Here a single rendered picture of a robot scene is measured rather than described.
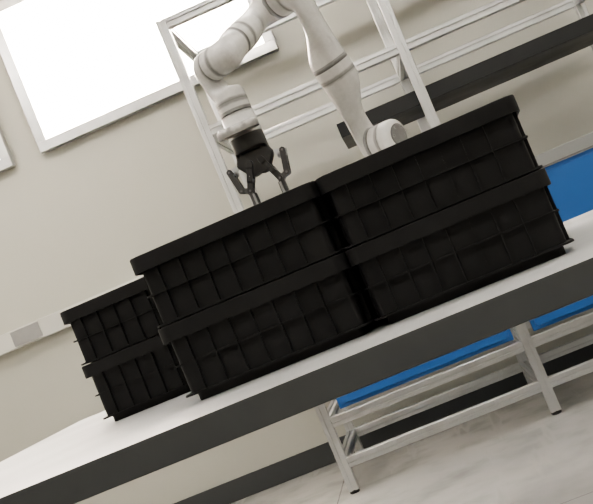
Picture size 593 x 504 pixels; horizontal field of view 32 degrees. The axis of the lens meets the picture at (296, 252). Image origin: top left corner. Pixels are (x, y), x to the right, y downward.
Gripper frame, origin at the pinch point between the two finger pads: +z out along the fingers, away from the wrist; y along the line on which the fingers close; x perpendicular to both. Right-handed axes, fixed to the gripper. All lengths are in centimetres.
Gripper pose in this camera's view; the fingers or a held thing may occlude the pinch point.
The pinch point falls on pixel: (271, 197)
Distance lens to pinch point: 219.5
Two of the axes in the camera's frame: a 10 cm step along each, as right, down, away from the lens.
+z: 3.8, 9.2, -0.4
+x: -1.7, 0.3, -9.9
